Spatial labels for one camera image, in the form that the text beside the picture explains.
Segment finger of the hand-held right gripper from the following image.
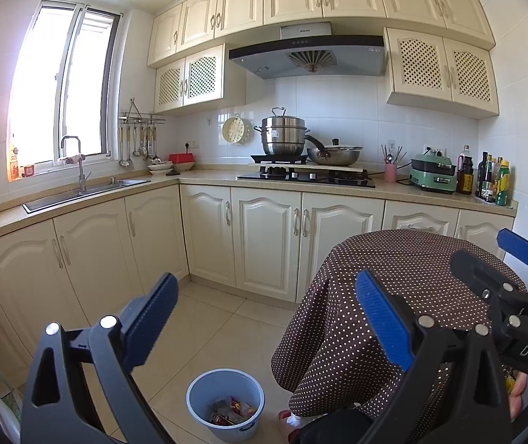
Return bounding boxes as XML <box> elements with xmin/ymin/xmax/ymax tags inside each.
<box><xmin>496</xmin><ymin>228</ymin><xmax>528</xmax><ymax>297</ymax></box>
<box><xmin>450</xmin><ymin>249</ymin><xmax>528</xmax><ymax>329</ymax></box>

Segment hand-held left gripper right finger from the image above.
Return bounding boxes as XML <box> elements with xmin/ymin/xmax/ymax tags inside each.
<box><xmin>355</xmin><ymin>269</ymin><xmax>512</xmax><ymax>444</ymax></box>

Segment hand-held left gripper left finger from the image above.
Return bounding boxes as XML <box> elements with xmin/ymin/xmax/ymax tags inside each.
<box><xmin>20</xmin><ymin>272</ymin><xmax>179</xmax><ymax>444</ymax></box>

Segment blue trash bin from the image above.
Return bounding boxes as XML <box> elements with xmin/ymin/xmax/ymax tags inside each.
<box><xmin>185</xmin><ymin>369</ymin><xmax>265</xmax><ymax>443</ymax></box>

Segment person's right hand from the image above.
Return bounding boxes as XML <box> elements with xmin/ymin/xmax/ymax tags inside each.
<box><xmin>505</xmin><ymin>371</ymin><xmax>528</xmax><ymax>423</ymax></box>

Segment brown polka dot tablecloth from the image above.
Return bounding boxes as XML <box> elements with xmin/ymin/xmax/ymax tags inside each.
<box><xmin>270</xmin><ymin>229</ymin><xmax>528</xmax><ymax>444</ymax></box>

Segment green yellow bottle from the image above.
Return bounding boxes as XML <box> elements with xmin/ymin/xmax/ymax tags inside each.
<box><xmin>496</xmin><ymin>161</ymin><xmax>511</xmax><ymax>206</ymax></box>

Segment cream lower cabinets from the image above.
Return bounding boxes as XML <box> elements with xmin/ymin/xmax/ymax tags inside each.
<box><xmin>0</xmin><ymin>182</ymin><xmax>517</xmax><ymax>380</ymax></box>

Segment dark bottle with white label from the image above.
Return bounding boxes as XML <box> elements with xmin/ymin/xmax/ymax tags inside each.
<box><xmin>485</xmin><ymin>155</ymin><xmax>497</xmax><ymax>201</ymax></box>

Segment slim dark sauce bottle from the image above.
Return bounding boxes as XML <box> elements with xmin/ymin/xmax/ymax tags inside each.
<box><xmin>477</xmin><ymin>152</ymin><xmax>489</xmax><ymax>197</ymax></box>

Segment large dark sauce bottle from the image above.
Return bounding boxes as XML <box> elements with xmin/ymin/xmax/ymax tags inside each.
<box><xmin>457</xmin><ymin>145</ymin><xmax>475</xmax><ymax>195</ymax></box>

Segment green electric cooker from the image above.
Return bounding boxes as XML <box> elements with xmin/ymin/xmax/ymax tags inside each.
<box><xmin>408</xmin><ymin>148</ymin><xmax>458</xmax><ymax>194</ymax></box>

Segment person's dark trouser leg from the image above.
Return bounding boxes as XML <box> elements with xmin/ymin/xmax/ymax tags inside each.
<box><xmin>297</xmin><ymin>407</ymin><xmax>376</xmax><ymax>444</ymax></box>

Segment steel kitchen sink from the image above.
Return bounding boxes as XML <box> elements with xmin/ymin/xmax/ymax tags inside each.
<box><xmin>23</xmin><ymin>178</ymin><xmax>151</xmax><ymax>214</ymax></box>

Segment pink slipper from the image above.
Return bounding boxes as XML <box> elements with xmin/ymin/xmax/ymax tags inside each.
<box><xmin>278</xmin><ymin>409</ymin><xmax>302</xmax><ymax>444</ymax></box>

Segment bundle of chopsticks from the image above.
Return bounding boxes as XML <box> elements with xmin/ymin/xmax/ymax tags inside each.
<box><xmin>381</xmin><ymin>144</ymin><xmax>408</xmax><ymax>165</ymax></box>

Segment red container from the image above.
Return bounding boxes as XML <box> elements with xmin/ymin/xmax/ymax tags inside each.
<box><xmin>168</xmin><ymin>152</ymin><xmax>196</xmax><ymax>172</ymax></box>

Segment steel kitchen faucet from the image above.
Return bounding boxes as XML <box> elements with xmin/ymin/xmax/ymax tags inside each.
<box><xmin>60</xmin><ymin>135</ymin><xmax>91</xmax><ymax>196</ymax></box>

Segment row of hanging kitchen utensils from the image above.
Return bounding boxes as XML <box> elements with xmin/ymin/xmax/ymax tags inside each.
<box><xmin>118</xmin><ymin>122</ymin><xmax>163</xmax><ymax>169</ymax></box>

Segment black gas stove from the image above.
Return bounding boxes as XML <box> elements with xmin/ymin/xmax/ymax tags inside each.
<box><xmin>237</xmin><ymin>166</ymin><xmax>376</xmax><ymax>189</ymax></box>

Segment steel wok with lid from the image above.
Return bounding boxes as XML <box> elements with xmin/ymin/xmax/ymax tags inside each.
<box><xmin>305</xmin><ymin>135</ymin><xmax>364</xmax><ymax>166</ymax></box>

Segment cream perforated round tray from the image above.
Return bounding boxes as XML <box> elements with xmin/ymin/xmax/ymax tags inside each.
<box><xmin>222</xmin><ymin>115</ymin><xmax>251</xmax><ymax>145</ymax></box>

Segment wide lattice door cabinet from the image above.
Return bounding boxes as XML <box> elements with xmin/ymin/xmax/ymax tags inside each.
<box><xmin>384</xmin><ymin>27</ymin><xmax>500</xmax><ymax>120</ymax></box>

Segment stainless steamer pot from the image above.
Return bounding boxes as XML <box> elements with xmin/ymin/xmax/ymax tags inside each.
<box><xmin>254</xmin><ymin>107</ymin><xmax>311</xmax><ymax>155</ymax></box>

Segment small lattice door cabinet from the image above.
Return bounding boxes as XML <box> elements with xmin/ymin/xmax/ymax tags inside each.
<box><xmin>154</xmin><ymin>44</ymin><xmax>246</xmax><ymax>114</ymax></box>

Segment sliding kitchen window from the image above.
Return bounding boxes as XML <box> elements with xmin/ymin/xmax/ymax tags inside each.
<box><xmin>7</xmin><ymin>2</ymin><xmax>123</xmax><ymax>179</ymax></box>

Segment grey range hood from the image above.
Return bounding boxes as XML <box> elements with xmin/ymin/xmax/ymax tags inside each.
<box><xmin>228</xmin><ymin>22</ymin><xmax>389</xmax><ymax>79</ymax></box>

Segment wall utensil rack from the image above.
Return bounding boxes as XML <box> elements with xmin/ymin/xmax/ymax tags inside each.
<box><xmin>118</xmin><ymin>98</ymin><xmax>165</xmax><ymax>125</ymax></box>

